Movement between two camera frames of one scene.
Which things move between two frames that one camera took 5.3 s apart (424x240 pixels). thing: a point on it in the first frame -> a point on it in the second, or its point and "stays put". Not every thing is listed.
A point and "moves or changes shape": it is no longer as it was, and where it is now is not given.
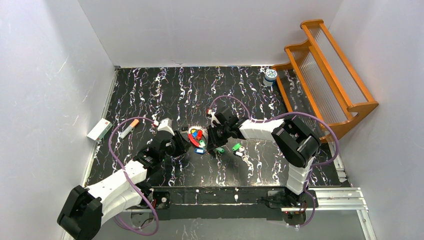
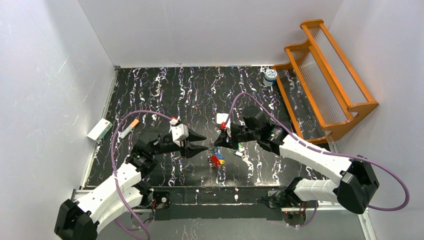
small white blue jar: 270,77 stays put
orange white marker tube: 134,123 stays put
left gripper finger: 184,145 -> 192,136
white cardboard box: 100,130 stays put
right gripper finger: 213,138 -> 222,140
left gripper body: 180,143 stays put
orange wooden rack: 316,81 stays put
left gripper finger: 179,148 -> 190,150
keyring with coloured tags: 198,135 moves or changes shape
